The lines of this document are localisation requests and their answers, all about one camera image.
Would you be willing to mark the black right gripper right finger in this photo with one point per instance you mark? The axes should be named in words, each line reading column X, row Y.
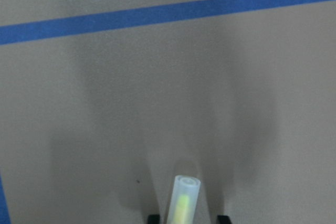
column 223, row 219

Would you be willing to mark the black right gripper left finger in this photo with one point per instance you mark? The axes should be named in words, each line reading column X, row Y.
column 153, row 219

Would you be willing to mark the yellow marker pen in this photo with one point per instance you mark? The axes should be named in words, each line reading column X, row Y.
column 183, row 199

